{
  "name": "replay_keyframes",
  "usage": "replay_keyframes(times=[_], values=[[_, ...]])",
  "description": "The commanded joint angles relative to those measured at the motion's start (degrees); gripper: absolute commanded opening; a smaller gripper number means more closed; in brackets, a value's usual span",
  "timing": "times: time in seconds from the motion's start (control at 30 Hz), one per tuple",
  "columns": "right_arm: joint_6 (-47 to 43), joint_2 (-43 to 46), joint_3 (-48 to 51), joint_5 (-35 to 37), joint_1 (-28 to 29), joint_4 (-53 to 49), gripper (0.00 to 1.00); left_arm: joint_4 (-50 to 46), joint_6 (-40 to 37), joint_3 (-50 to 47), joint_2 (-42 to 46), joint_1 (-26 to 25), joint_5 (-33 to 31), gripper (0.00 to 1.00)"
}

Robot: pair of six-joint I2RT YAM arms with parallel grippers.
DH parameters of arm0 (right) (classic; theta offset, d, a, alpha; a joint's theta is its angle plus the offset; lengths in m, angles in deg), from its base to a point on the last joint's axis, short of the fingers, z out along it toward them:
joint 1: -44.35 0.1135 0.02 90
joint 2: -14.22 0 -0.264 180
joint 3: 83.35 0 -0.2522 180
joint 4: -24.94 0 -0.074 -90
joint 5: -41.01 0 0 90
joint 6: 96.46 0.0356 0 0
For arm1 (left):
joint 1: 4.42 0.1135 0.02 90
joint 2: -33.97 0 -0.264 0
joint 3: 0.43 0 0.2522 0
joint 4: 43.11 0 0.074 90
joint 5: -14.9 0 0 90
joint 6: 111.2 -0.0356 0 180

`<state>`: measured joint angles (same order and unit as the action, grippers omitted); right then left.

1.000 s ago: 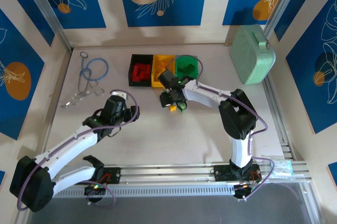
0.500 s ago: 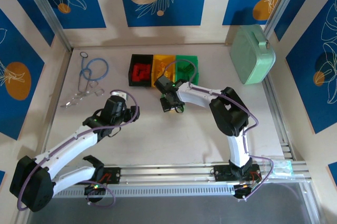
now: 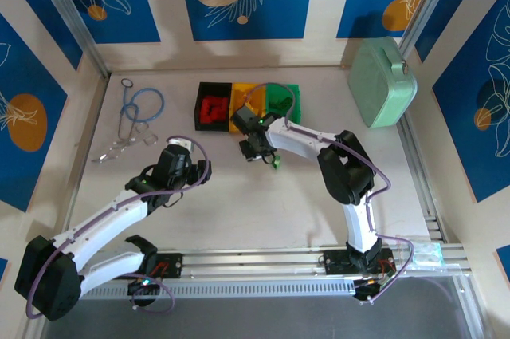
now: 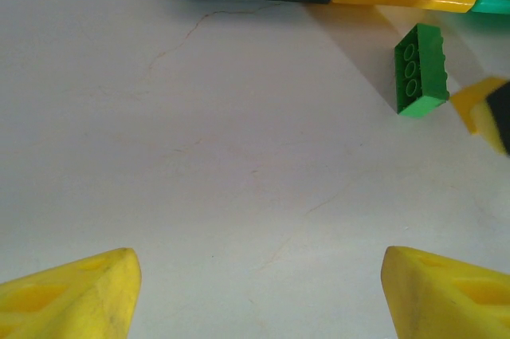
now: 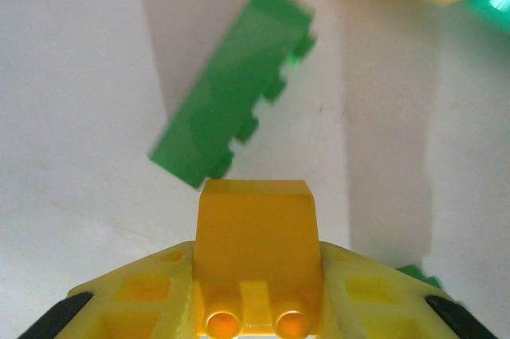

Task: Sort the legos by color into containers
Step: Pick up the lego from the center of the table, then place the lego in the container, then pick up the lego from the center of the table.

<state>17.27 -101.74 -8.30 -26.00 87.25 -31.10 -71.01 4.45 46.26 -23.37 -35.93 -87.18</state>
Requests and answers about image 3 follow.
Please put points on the green lego brick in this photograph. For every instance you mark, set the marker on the green lego brick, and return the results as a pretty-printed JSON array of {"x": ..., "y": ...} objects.
[
  {"x": 275, "y": 104},
  {"x": 285, "y": 103},
  {"x": 275, "y": 161}
]

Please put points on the yellow plastic bin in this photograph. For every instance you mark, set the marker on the yellow plastic bin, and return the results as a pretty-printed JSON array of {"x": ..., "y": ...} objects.
[{"x": 249, "y": 89}]

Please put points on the black plastic bin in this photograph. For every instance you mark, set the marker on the black plastic bin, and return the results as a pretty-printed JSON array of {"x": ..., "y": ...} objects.
[{"x": 213, "y": 87}]

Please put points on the green plastic bin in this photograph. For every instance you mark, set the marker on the green plastic bin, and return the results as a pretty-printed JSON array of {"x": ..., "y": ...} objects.
[{"x": 293, "y": 89}]

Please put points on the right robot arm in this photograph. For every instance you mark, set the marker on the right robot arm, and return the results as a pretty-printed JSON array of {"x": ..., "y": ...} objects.
[{"x": 346, "y": 163}]

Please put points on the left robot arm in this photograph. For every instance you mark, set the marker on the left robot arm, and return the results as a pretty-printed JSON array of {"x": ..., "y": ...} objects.
[{"x": 99, "y": 219}]

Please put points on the metal surgical forceps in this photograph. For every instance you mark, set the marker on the metal surgical forceps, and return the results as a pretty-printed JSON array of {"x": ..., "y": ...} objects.
[{"x": 119, "y": 147}]

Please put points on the blue stethoscope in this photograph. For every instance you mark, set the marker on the blue stethoscope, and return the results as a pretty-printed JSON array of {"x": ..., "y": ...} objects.
[{"x": 159, "y": 95}]

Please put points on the black connector board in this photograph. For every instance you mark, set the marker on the black connector board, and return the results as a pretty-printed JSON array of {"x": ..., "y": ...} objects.
[
  {"x": 139, "y": 288},
  {"x": 364, "y": 293}
]

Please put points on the mint green carry case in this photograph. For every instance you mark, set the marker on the mint green carry case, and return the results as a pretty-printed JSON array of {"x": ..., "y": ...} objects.
[{"x": 378, "y": 83}]

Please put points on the clear plastic bag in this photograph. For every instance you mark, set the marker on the clear plastic bag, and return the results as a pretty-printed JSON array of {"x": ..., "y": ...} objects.
[{"x": 428, "y": 255}]

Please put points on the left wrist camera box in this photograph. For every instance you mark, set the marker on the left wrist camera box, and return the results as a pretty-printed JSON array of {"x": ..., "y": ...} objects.
[{"x": 180, "y": 144}]

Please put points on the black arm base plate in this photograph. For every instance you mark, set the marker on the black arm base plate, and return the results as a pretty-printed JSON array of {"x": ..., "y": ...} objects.
[
  {"x": 173, "y": 265},
  {"x": 334, "y": 263}
]

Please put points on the aluminium mounting rail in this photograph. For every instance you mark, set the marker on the aluminium mounting rail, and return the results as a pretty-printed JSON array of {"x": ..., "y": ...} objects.
[{"x": 259, "y": 261}]

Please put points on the aluminium frame post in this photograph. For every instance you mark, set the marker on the aluminium frame post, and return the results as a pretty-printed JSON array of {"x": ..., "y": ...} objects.
[
  {"x": 426, "y": 0},
  {"x": 75, "y": 20}
]

